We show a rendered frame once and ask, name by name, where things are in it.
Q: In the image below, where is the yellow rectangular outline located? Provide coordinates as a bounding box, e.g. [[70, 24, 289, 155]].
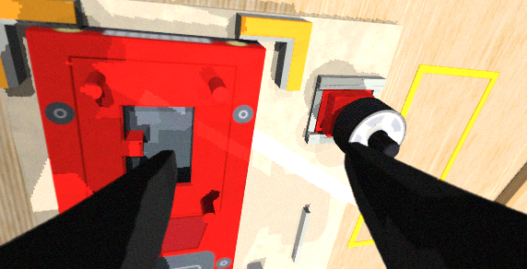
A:
[[346, 64, 500, 247]]

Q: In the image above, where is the light wooden bar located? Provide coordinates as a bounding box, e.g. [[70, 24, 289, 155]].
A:
[[496, 162, 527, 207]]

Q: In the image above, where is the black tyre with grey rim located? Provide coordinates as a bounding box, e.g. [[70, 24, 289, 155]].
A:
[[333, 97, 406, 153]]

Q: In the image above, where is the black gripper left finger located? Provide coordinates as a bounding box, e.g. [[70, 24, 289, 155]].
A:
[[0, 150, 178, 269]]

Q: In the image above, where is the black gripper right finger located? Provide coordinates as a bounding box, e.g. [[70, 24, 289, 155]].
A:
[[344, 142, 527, 269]]

